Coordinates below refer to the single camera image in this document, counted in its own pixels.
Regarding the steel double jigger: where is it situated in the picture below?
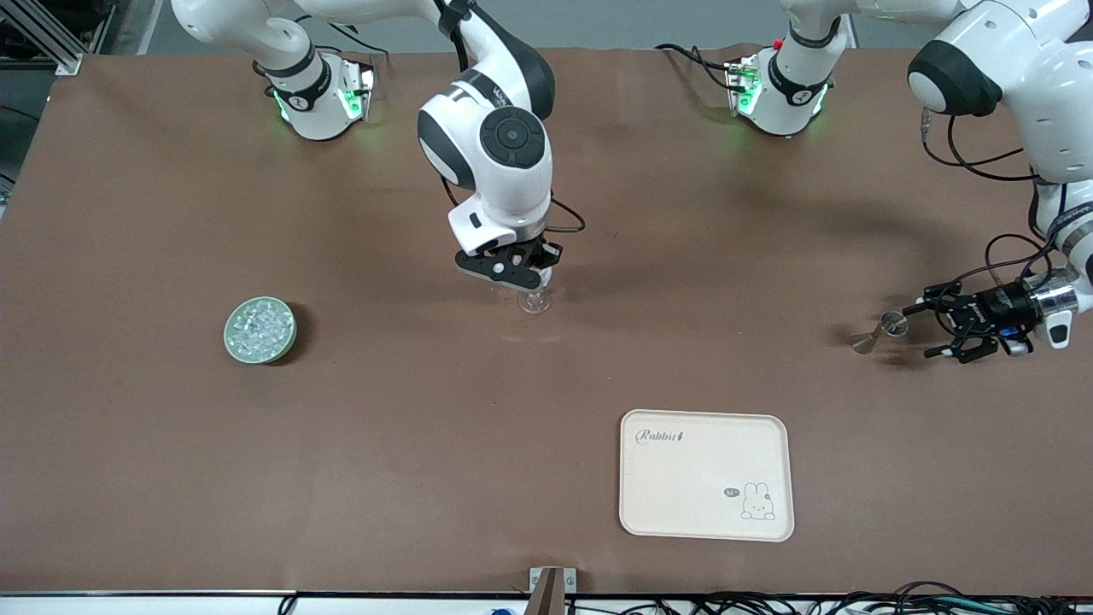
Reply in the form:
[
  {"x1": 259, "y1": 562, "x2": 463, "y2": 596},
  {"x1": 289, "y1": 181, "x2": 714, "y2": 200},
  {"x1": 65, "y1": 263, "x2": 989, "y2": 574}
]
[{"x1": 851, "y1": 311, "x2": 911, "y2": 354}]

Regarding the clear wine glass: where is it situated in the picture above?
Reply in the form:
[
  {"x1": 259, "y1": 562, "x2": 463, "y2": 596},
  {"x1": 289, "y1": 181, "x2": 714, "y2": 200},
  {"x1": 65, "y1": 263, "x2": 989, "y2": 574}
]
[{"x1": 516, "y1": 270, "x2": 554, "y2": 315}]

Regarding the clear ice cubes pile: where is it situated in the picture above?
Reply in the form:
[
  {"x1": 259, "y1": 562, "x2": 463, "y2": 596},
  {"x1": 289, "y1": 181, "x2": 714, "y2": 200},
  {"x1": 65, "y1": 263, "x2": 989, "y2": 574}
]
[{"x1": 231, "y1": 299, "x2": 293, "y2": 354}]

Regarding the brown table cover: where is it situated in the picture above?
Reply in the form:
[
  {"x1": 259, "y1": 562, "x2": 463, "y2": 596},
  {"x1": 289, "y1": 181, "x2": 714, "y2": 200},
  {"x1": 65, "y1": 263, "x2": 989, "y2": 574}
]
[{"x1": 0, "y1": 43, "x2": 1093, "y2": 596}]

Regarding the cream rabbit print tray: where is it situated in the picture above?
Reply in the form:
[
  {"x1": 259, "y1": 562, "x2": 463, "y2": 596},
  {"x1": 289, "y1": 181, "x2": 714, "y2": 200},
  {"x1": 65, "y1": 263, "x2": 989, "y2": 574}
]
[{"x1": 618, "y1": 409, "x2": 796, "y2": 543}]

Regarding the green round bowl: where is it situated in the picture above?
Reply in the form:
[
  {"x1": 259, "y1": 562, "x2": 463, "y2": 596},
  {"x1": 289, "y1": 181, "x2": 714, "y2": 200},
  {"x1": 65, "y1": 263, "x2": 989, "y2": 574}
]
[{"x1": 223, "y1": 296, "x2": 299, "y2": 365}]

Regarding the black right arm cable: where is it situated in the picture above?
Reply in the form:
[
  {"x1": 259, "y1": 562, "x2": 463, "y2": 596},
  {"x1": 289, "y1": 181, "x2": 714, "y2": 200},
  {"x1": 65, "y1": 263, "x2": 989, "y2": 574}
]
[{"x1": 434, "y1": 0, "x2": 587, "y2": 237}]

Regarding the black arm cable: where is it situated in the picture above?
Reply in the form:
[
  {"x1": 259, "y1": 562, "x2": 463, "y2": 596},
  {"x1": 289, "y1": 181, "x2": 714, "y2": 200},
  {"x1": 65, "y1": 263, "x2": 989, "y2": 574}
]
[
  {"x1": 919, "y1": 106, "x2": 1093, "y2": 302},
  {"x1": 434, "y1": 0, "x2": 587, "y2": 237}
]

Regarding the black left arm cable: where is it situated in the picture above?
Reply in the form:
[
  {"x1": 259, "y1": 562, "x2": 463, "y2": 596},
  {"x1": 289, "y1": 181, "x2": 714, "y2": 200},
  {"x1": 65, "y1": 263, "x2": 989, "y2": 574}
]
[{"x1": 919, "y1": 106, "x2": 1093, "y2": 302}]

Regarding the green-lit right base plate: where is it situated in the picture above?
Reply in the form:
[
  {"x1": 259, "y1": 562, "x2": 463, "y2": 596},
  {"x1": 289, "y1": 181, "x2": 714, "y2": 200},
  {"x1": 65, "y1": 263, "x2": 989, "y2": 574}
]
[{"x1": 336, "y1": 63, "x2": 377, "y2": 122}]

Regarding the green-lit base plate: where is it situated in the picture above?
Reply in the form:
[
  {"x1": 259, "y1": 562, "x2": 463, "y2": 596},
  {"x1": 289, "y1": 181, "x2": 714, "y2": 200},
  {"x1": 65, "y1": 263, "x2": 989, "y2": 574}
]
[
  {"x1": 725, "y1": 55, "x2": 763, "y2": 117},
  {"x1": 336, "y1": 63, "x2": 377, "y2": 122}
]

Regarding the black left base cable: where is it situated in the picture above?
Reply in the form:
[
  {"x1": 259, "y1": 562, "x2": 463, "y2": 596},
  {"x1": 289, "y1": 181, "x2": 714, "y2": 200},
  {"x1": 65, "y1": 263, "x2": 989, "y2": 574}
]
[{"x1": 656, "y1": 43, "x2": 737, "y2": 91}]

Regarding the black base cable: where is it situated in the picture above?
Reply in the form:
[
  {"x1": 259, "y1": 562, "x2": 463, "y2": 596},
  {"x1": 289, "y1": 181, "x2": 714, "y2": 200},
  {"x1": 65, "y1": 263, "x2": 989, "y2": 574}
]
[
  {"x1": 324, "y1": 24, "x2": 390, "y2": 82},
  {"x1": 656, "y1": 43, "x2": 737, "y2": 91}
]

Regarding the green-lit left base plate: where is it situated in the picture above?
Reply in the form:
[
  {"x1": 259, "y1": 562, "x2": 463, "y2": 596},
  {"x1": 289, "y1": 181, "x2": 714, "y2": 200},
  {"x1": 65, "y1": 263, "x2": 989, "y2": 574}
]
[{"x1": 725, "y1": 55, "x2": 763, "y2": 117}]

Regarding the black right base cable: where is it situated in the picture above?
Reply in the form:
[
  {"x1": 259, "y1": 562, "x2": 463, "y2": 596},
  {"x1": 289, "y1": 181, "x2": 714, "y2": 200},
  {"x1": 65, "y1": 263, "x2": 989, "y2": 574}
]
[{"x1": 324, "y1": 24, "x2": 390, "y2": 82}]

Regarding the black cable bundle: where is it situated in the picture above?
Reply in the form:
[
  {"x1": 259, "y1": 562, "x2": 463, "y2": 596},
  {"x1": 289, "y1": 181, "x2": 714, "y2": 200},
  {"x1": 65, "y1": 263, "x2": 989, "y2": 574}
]
[{"x1": 564, "y1": 581, "x2": 1093, "y2": 615}]

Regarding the grey metal table bracket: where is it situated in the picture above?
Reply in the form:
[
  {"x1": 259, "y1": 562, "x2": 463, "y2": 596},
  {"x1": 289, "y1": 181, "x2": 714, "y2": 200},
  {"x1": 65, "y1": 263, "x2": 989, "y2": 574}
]
[{"x1": 529, "y1": 566, "x2": 578, "y2": 595}]

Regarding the brown camera post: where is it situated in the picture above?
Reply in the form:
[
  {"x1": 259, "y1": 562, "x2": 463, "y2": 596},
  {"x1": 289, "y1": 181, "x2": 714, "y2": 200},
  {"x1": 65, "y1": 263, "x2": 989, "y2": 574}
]
[{"x1": 528, "y1": 568, "x2": 566, "y2": 615}]

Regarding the aluminium frame profile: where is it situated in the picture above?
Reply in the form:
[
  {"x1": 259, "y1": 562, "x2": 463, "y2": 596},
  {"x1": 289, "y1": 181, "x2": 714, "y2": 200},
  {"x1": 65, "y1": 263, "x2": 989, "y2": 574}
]
[{"x1": 0, "y1": 0, "x2": 84, "y2": 76}]

